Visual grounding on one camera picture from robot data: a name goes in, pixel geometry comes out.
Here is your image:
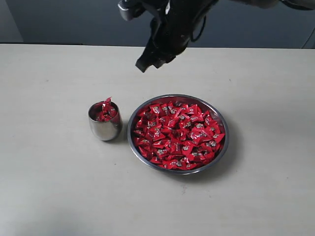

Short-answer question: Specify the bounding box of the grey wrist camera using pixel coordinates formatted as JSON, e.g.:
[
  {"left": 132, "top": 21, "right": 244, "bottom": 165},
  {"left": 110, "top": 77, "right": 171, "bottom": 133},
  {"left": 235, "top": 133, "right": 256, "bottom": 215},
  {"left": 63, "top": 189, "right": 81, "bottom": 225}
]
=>
[{"left": 118, "top": 0, "right": 146, "bottom": 21}]

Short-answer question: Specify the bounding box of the stainless steel cup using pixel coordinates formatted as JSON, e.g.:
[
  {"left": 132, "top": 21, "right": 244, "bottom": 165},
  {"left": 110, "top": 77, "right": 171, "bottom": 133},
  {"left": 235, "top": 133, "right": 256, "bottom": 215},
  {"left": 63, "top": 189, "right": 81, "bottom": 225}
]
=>
[{"left": 88, "top": 101, "right": 123, "bottom": 141}]

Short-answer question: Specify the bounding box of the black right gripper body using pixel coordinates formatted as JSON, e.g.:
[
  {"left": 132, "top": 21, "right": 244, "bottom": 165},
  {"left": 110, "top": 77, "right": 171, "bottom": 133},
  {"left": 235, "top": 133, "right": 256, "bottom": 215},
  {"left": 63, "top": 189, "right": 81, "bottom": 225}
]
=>
[{"left": 145, "top": 0, "right": 217, "bottom": 60}]

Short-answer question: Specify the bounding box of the stainless steel bowl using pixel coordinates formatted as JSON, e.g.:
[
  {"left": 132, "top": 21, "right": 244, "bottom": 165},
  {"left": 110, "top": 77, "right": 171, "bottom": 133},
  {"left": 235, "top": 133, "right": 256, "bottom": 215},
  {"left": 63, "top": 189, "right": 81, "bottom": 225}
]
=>
[{"left": 127, "top": 94, "right": 229, "bottom": 175}]

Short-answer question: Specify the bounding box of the black cable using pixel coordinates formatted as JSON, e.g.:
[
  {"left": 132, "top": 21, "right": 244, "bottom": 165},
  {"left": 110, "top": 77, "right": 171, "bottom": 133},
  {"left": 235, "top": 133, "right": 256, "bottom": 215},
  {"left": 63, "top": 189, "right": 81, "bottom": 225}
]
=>
[{"left": 190, "top": 0, "right": 217, "bottom": 42}]

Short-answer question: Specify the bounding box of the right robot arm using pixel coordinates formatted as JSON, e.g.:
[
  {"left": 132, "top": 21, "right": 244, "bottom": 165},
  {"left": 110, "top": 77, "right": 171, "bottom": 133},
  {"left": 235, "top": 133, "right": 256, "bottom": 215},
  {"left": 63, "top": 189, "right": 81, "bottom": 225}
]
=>
[{"left": 134, "top": 0, "right": 315, "bottom": 71}]

